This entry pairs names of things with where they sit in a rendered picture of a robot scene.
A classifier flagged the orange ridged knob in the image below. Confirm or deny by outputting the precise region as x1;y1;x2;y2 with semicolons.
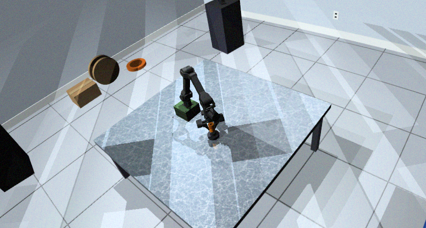
208;122;215;132

